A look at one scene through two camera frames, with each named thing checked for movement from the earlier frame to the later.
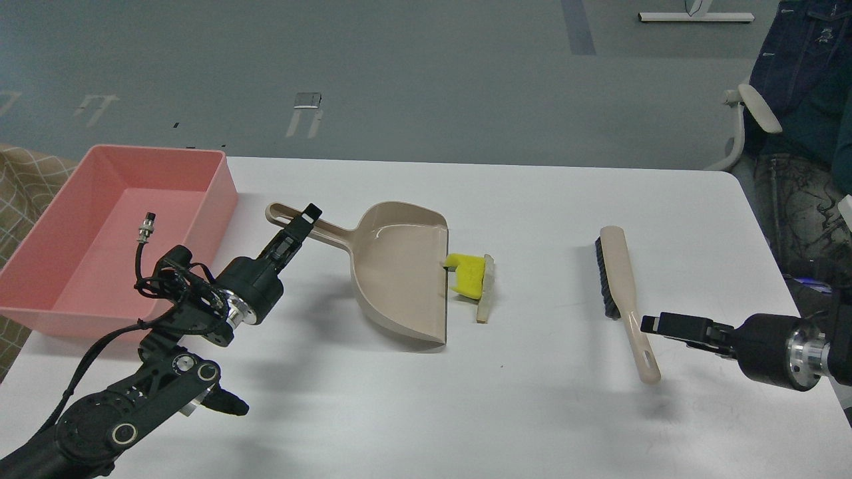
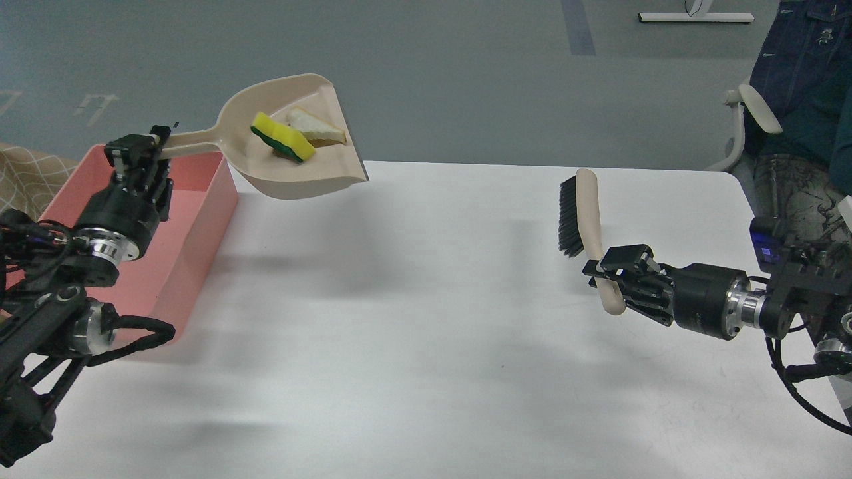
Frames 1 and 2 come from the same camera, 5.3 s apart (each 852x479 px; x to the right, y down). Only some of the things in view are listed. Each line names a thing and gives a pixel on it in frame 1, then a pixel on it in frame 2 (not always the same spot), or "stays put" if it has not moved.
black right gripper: [781, 349] -> [708, 299]
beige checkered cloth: [30, 182] stays put
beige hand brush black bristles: [618, 296] -> [580, 229]
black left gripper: [251, 285] -> [120, 220]
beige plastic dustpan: [399, 255] -> [266, 172]
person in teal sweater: [804, 73] stays put
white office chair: [745, 94] stays put
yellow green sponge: [469, 275] -> [284, 137]
